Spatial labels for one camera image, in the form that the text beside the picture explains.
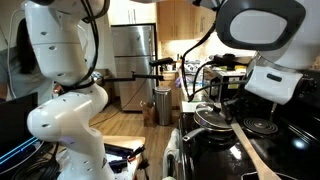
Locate small brown bag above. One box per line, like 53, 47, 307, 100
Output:
141, 100, 156, 128

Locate person in grey shirt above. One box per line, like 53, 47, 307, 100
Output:
0, 17, 46, 105

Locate steel black microwave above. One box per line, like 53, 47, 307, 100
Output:
206, 67, 250, 104

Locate white wall cabinet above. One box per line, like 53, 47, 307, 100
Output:
106, 0, 158, 26

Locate black computer monitor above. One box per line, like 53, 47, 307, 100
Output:
0, 92, 40, 172

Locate steel frying pan black handle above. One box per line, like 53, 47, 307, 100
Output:
181, 103, 235, 143

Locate black saucepan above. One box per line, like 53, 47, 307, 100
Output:
240, 170, 299, 180

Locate black electric stove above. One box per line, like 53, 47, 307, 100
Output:
177, 69, 320, 180

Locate coil burner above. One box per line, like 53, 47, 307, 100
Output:
242, 116, 280, 136

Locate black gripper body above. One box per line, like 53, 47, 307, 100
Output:
230, 86, 255, 112

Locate steel trash can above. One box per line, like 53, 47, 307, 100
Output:
153, 85, 173, 127

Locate black stereo camera bar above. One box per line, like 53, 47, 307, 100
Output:
148, 57, 175, 67

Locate wooden wall cabinet row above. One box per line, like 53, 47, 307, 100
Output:
156, 0, 218, 42

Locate black clamp tool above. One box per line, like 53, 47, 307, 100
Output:
127, 144, 148, 162

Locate black cable pile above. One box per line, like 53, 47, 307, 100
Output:
0, 142, 63, 180

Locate wooden spatula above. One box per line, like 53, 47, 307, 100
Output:
229, 121, 283, 180

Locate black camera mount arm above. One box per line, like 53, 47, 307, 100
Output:
100, 70, 165, 85

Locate glass lid black knob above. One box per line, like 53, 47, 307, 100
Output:
193, 103, 235, 131

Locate dish rack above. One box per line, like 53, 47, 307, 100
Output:
182, 60, 203, 75

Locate light wooden table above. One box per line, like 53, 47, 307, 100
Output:
102, 134, 147, 180

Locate pale yellow towel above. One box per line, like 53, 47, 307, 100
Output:
161, 127, 183, 180

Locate stainless steel refrigerator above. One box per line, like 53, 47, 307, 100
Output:
110, 23, 158, 113

